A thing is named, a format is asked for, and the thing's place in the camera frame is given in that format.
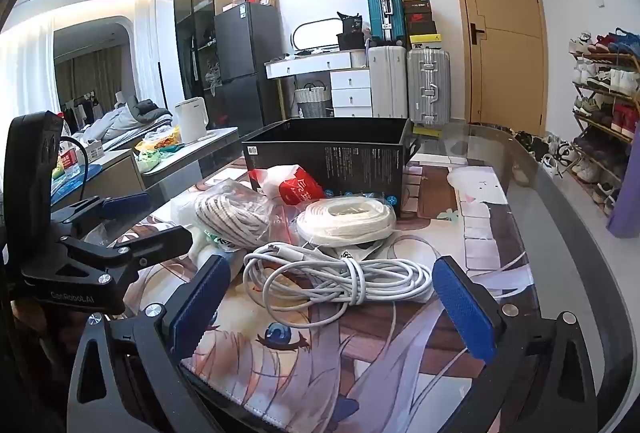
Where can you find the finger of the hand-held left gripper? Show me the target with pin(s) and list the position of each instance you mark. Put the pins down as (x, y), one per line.
(125, 204)
(150, 245)

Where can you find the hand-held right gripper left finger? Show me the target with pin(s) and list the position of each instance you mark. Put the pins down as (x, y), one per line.
(200, 303)

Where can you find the teal suitcase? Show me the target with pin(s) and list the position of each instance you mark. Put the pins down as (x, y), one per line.
(382, 8)

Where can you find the black handbag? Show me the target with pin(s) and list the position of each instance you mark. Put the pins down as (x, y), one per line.
(350, 33)

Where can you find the black glass cabinet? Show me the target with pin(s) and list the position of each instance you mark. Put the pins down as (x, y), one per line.
(200, 13)

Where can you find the black fridge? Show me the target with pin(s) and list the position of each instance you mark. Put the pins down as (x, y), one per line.
(245, 43)

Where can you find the white-topped side cabinet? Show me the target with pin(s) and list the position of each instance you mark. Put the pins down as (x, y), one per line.
(200, 148)

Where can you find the white electric kettle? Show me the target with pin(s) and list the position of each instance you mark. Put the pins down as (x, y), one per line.
(190, 120)

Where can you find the wooden door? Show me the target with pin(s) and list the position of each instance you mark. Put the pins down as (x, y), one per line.
(500, 38)

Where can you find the shoe rack with shoes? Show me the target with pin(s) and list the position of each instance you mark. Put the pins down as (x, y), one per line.
(607, 80)

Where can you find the purple yoga mat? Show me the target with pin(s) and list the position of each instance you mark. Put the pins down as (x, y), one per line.
(625, 193)

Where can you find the plain black shoe box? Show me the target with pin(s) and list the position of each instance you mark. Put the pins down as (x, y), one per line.
(421, 27)

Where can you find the bed with grey bedding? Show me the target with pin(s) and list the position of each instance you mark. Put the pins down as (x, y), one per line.
(125, 120)

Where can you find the green plastic bag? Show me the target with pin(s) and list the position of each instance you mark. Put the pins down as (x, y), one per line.
(148, 160)

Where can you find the red label water bottle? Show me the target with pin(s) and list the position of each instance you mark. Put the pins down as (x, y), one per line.
(69, 160)

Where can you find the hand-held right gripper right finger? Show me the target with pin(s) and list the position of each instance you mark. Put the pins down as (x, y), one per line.
(462, 308)

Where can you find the oval mirror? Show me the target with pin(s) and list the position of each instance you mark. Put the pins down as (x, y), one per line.
(315, 35)

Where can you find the yellow snack bag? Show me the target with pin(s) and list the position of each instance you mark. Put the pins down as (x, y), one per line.
(157, 142)

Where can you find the woven basket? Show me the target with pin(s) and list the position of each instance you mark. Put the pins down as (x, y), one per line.
(312, 102)

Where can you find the wooden shoe rack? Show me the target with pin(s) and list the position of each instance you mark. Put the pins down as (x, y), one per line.
(607, 125)

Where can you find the white dresser with drawers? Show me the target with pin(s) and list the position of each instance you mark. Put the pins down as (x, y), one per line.
(350, 88)

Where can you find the white and green snack packet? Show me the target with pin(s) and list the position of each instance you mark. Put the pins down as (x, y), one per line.
(229, 244)

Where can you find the pile of loose shoes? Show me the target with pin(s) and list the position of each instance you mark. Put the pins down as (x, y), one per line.
(542, 153)

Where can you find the printed desk mat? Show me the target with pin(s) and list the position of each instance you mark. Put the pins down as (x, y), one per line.
(350, 363)

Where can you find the blue sheet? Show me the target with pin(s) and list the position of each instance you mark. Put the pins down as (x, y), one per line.
(75, 183)

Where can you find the clear bag white item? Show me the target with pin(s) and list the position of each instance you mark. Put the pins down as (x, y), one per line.
(235, 218)

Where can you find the silver suitcase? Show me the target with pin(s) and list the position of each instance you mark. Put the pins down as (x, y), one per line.
(429, 85)

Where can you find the black shoe box white label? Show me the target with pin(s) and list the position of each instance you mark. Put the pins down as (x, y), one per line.
(416, 6)

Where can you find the red and white packet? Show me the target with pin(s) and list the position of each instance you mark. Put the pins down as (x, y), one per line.
(295, 188)

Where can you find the black and red shoe box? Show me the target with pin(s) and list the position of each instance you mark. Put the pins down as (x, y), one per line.
(417, 17)

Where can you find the black cardboard box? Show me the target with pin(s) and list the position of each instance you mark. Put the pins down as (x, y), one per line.
(350, 163)

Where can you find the white suitcase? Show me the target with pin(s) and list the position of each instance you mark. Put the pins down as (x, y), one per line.
(387, 83)

